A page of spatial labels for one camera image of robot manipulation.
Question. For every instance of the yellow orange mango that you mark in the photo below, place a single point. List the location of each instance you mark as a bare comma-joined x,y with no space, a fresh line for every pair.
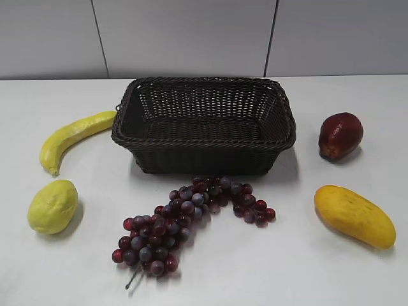
349,213

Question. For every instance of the black woven basket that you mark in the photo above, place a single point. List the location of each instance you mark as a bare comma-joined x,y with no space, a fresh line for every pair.
204,125

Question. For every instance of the purple red grape bunch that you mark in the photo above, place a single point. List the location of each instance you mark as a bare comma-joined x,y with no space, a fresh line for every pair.
149,243

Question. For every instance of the yellow banana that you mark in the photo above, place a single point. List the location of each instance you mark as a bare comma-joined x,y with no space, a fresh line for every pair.
60,141

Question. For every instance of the yellow green lemon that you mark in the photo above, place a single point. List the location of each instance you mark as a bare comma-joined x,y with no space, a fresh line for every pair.
53,207

